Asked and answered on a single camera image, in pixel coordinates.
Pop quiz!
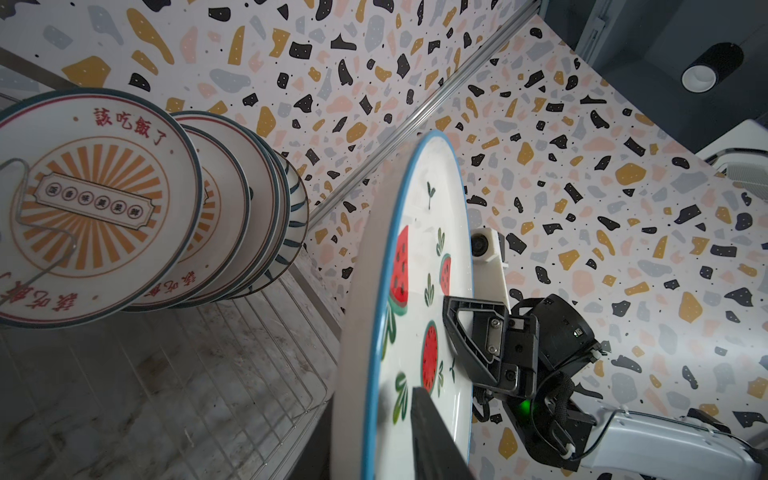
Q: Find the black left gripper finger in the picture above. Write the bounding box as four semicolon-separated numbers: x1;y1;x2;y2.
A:
410;387;473;480

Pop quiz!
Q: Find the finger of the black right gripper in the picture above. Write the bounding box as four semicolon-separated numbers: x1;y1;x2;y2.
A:
443;296;522;396

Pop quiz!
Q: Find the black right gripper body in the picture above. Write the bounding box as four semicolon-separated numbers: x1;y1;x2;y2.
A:
507;294;600;408

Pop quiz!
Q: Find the watermelon pattern plate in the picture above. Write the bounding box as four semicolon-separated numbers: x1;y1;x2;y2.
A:
330;131;473;479

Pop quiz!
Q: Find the white striped plate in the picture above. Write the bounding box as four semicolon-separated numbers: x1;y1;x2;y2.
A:
230;154;309;299

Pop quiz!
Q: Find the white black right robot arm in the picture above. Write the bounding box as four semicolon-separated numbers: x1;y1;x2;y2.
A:
443;295;767;479

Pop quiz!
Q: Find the orange sunburst plate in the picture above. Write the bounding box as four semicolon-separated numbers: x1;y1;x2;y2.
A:
1;88;203;328
126;125;251;312

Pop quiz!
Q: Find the black ceiling spotlight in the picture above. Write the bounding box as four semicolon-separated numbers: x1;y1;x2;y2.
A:
681;42;744;94

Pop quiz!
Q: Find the orange sunburst plate front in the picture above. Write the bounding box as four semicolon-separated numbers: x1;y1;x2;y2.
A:
1;88;203;328

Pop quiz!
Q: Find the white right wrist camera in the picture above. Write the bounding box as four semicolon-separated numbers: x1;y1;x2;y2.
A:
470;228;511;310

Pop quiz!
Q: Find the stainless wire dish rack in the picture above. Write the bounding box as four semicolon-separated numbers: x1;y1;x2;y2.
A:
0;89;343;480

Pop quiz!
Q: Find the aluminium corner post right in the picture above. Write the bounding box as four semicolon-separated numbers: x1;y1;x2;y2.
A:
308;1;546;229

